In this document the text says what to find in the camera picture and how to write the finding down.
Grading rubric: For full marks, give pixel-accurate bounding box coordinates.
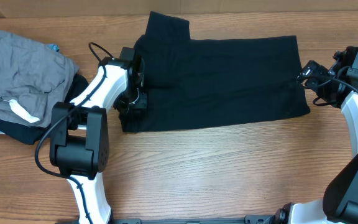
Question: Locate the black t-shirt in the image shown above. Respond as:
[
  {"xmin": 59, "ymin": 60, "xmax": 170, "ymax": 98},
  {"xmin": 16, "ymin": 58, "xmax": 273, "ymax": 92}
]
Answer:
[{"xmin": 120, "ymin": 12, "xmax": 310, "ymax": 133}]

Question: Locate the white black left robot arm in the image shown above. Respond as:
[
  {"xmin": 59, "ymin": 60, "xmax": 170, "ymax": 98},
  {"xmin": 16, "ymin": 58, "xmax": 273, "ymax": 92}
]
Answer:
[{"xmin": 49, "ymin": 55, "xmax": 147, "ymax": 223}]

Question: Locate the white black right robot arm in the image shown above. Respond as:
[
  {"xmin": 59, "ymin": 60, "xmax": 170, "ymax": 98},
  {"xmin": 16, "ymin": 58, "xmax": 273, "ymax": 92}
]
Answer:
[{"xmin": 257, "ymin": 60, "xmax": 358, "ymax": 223}]

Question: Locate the black folded garment in stack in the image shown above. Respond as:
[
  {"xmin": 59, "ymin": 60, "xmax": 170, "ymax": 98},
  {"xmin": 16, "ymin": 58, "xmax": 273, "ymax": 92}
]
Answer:
[{"xmin": 0, "ymin": 74, "xmax": 89, "ymax": 145}]

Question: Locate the grey folded shirt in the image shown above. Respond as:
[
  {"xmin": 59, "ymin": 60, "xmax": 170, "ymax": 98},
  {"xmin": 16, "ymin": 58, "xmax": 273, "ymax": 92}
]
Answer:
[{"xmin": 0, "ymin": 30, "xmax": 79, "ymax": 128}]

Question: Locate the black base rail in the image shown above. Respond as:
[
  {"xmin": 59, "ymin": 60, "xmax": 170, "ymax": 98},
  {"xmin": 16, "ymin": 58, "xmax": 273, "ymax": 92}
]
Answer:
[{"xmin": 108, "ymin": 215, "xmax": 276, "ymax": 224}]

